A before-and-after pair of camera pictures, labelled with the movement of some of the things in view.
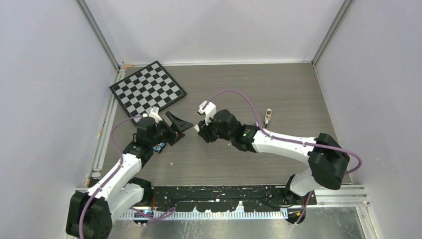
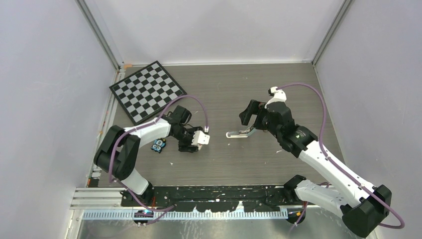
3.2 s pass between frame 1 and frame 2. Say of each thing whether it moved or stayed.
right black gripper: moved
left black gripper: moved
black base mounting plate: stayed
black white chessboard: stayed
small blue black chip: stayed
